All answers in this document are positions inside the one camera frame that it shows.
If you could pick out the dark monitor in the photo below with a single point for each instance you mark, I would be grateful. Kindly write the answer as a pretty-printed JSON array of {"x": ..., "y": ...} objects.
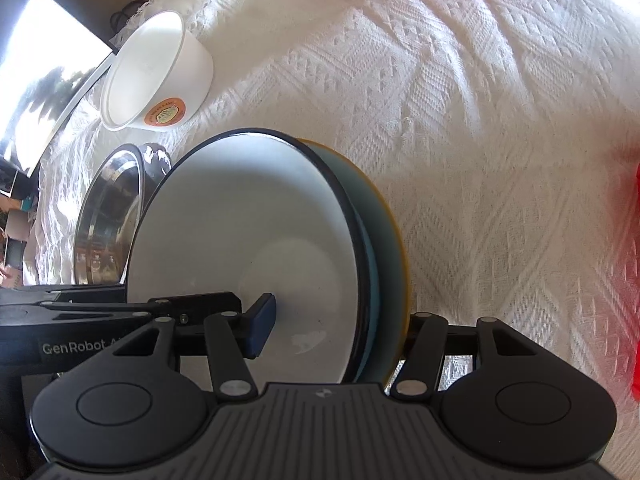
[{"x": 30, "y": 85}]

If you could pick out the stainless steel bowl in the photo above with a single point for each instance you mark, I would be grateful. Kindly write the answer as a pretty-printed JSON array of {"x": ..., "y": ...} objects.
[{"x": 107, "y": 220}]

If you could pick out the red square tray white inside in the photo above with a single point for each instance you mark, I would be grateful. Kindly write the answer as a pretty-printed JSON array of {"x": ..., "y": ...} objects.
[{"x": 635, "y": 285}]

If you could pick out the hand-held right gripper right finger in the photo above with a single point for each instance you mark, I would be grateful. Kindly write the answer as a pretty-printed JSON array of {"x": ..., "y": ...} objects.
[{"x": 425, "y": 345}]

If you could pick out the white bowl gold rim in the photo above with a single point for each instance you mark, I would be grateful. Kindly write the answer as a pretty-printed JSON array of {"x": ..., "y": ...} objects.
[{"x": 395, "y": 240}]

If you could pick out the white knitted cloth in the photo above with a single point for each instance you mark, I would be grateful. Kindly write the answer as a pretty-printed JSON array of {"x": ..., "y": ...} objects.
[{"x": 475, "y": 135}]

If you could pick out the white paper bowl orange label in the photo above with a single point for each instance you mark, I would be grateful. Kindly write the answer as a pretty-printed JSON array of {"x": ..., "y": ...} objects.
[{"x": 160, "y": 75}]

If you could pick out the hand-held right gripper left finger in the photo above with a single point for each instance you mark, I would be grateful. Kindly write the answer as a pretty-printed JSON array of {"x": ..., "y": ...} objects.
[{"x": 262, "y": 325}]

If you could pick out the blue bowl white inside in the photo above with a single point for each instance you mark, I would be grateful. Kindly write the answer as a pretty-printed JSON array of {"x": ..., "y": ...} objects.
[{"x": 240, "y": 260}]

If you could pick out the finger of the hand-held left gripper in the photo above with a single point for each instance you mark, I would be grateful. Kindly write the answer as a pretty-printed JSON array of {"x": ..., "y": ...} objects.
[{"x": 200, "y": 305}]

